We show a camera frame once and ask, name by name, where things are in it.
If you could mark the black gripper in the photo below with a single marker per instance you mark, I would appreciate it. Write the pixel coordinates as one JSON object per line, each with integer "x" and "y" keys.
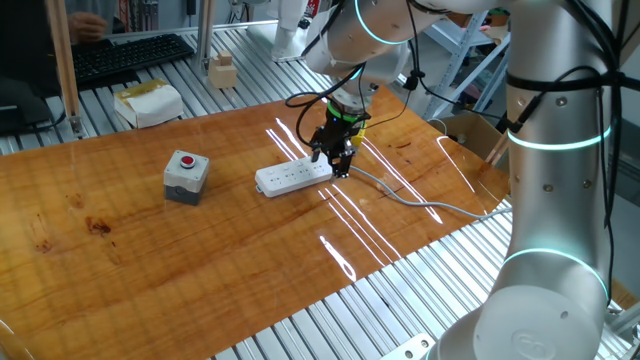
{"x": 336, "y": 131}

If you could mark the white four-socket power strip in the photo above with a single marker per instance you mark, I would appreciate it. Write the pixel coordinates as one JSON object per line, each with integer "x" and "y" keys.
{"x": 285, "y": 182}

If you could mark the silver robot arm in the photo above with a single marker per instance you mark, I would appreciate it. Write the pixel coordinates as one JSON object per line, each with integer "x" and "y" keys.
{"x": 555, "y": 200}

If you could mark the person's bare hand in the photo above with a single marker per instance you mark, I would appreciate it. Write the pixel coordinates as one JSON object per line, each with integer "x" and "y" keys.
{"x": 87, "y": 27}

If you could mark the green button yellow box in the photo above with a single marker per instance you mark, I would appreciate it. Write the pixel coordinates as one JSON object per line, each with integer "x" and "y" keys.
{"x": 358, "y": 141}

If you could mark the white machine base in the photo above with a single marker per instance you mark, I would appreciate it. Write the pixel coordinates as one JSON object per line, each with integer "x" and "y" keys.
{"x": 285, "y": 40}

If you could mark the wooden block puzzle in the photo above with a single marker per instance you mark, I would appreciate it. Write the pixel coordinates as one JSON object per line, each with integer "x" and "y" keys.
{"x": 222, "y": 75}

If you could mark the brown cardboard box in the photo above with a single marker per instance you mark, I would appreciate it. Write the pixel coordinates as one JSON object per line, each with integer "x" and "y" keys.
{"x": 472, "y": 135}

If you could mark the red button grey box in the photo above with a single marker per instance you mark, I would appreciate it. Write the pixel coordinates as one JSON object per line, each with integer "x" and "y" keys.
{"x": 185, "y": 180}

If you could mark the brown wooden sticks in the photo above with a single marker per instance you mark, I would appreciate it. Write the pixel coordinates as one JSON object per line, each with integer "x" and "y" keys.
{"x": 497, "y": 150}

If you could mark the white cardboard box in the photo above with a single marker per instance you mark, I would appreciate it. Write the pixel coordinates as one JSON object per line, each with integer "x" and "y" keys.
{"x": 150, "y": 105}

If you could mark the wood-grain table mat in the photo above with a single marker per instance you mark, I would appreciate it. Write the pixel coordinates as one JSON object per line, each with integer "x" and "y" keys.
{"x": 150, "y": 260}

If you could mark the black computer keyboard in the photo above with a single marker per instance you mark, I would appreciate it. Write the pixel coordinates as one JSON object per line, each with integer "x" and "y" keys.
{"x": 125, "y": 55}

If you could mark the grey metal shelf frame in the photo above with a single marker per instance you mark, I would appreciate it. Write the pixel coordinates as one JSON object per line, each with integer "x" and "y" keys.
{"x": 457, "y": 62}

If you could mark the aluminium upright post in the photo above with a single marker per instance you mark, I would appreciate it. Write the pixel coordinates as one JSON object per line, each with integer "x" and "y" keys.
{"x": 205, "y": 30}

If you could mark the white metal bracket plate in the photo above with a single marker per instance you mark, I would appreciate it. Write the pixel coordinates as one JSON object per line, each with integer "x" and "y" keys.
{"x": 407, "y": 350}

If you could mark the wooden upright post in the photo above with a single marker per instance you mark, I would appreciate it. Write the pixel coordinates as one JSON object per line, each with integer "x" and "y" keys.
{"x": 62, "y": 60}

